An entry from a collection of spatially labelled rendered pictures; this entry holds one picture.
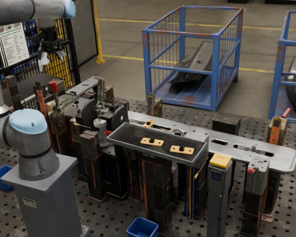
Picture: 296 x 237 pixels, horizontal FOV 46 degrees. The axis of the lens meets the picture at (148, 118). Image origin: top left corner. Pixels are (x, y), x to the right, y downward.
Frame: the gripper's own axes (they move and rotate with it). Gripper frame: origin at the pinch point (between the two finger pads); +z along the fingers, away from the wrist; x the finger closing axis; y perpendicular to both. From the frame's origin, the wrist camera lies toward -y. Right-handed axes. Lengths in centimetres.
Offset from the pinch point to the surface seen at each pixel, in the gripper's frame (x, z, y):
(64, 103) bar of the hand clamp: 3.6, 22.1, 0.7
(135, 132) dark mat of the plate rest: -17, 14, 59
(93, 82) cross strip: 47, 29, -14
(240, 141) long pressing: 18, 29, 92
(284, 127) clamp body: 29, 23, 108
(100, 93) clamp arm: 28.8, 26.0, 5.5
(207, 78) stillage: 266, 112, -17
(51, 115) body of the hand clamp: -5.6, 24.9, -0.5
